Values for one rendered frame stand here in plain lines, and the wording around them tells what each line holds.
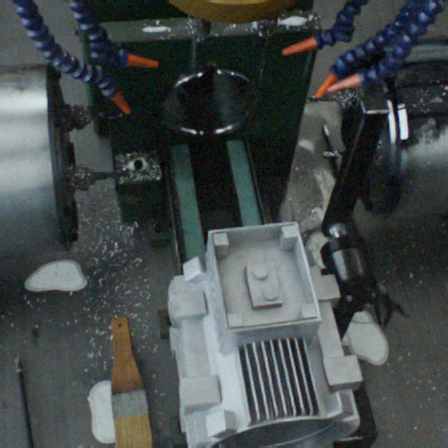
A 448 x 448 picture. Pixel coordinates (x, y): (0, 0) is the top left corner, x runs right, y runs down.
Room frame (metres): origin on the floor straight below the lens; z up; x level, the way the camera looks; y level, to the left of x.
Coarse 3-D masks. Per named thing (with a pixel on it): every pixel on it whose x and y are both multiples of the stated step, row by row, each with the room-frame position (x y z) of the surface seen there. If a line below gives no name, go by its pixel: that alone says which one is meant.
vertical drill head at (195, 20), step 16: (176, 0) 0.58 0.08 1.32; (192, 0) 0.58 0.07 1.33; (208, 0) 0.57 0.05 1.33; (224, 0) 0.57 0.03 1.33; (240, 0) 0.58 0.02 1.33; (256, 0) 0.58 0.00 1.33; (272, 0) 0.59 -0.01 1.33; (288, 0) 0.60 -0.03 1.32; (192, 16) 0.59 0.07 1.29; (208, 16) 0.57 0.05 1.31; (224, 16) 0.57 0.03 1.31; (240, 16) 0.57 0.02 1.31; (256, 16) 0.58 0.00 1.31; (272, 16) 0.59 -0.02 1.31; (192, 32) 0.60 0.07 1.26; (208, 32) 0.60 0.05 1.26; (272, 32) 0.62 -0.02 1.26
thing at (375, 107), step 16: (368, 112) 0.52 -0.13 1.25; (384, 112) 0.53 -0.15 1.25; (352, 128) 0.54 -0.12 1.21; (368, 128) 0.52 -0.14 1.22; (352, 144) 0.53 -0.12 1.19; (368, 144) 0.53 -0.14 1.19; (352, 160) 0.52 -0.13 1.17; (368, 160) 0.53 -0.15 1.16; (336, 176) 0.54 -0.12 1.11; (352, 176) 0.52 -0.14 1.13; (336, 192) 0.53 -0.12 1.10; (352, 192) 0.53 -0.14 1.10; (336, 208) 0.52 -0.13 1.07; (352, 208) 0.53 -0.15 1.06; (336, 224) 0.52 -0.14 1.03
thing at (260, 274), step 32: (288, 224) 0.44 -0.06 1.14; (224, 256) 0.40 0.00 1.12; (256, 256) 0.41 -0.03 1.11; (288, 256) 0.42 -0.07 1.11; (224, 288) 0.37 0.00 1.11; (256, 288) 0.37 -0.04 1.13; (288, 288) 0.38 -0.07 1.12; (224, 320) 0.32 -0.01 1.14; (256, 320) 0.33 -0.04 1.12; (288, 320) 0.34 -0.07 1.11; (320, 320) 0.33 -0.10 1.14; (224, 352) 0.30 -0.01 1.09
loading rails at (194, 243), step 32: (224, 160) 0.72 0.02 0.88; (256, 160) 0.69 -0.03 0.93; (192, 192) 0.62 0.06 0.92; (224, 192) 0.70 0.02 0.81; (256, 192) 0.64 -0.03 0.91; (160, 224) 0.61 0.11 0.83; (192, 224) 0.56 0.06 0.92; (224, 224) 0.62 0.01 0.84; (256, 224) 0.58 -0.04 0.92; (192, 256) 0.51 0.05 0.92; (160, 320) 0.45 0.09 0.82
